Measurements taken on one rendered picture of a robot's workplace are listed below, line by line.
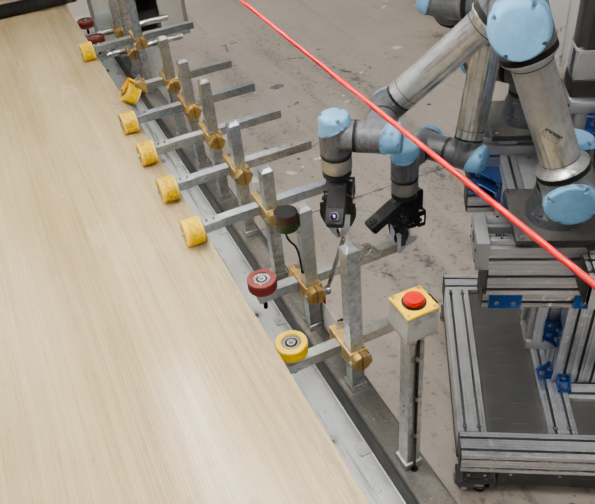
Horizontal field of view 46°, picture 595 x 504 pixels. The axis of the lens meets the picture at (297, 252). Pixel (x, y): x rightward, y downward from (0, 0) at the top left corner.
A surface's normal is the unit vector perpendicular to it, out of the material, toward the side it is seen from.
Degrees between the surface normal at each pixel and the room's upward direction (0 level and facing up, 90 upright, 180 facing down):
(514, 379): 0
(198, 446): 0
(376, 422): 0
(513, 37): 83
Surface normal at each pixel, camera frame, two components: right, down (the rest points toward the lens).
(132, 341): -0.08, -0.76
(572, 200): -0.16, 0.73
